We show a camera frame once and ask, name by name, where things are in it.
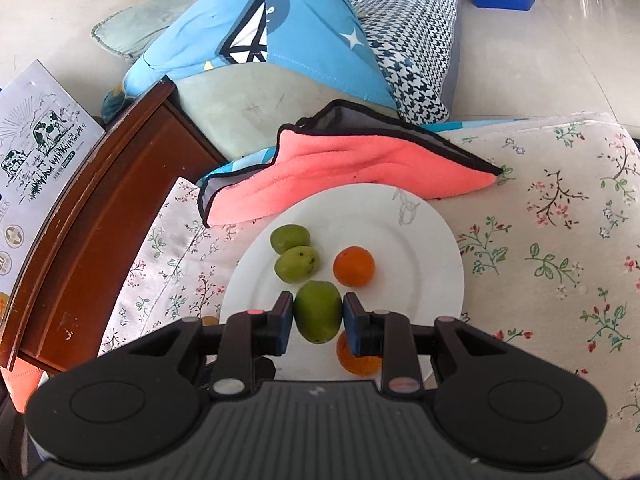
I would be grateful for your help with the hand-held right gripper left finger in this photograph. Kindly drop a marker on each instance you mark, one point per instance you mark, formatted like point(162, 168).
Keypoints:
point(285, 327)

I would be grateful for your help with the white plate with grey print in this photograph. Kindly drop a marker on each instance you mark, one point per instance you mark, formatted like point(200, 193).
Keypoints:
point(410, 260)

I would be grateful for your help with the floral printed cloth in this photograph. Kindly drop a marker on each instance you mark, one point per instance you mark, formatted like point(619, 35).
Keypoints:
point(540, 260)

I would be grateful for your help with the brown wooden headboard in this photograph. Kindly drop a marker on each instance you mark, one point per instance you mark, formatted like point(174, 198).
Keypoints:
point(100, 210)

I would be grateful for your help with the houndstooth patterned cloth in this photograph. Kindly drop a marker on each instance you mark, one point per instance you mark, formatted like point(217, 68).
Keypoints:
point(415, 50)

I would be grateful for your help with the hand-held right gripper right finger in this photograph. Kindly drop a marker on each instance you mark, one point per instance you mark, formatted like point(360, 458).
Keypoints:
point(352, 327)

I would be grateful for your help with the pink towel with black edging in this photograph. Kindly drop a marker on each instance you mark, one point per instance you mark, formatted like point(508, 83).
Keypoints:
point(350, 165)

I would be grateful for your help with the pale green pillow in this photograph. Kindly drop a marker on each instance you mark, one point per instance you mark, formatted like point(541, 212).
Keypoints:
point(150, 15)

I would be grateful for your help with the orange mandarin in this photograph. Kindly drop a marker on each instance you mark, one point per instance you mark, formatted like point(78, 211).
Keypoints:
point(354, 266)
point(362, 364)

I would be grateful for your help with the grey-green cushion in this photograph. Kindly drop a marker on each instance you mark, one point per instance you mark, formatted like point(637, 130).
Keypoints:
point(250, 105)

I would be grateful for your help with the white printed carton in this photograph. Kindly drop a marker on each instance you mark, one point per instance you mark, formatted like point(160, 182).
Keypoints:
point(40, 150)

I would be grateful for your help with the green jujube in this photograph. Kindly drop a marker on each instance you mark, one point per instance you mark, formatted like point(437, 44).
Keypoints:
point(317, 312)
point(297, 262)
point(289, 237)

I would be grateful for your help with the orange carton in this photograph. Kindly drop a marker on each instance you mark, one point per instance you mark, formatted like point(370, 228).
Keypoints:
point(27, 387)

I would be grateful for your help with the blue printed pillow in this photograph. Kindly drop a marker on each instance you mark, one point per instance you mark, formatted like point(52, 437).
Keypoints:
point(310, 35)

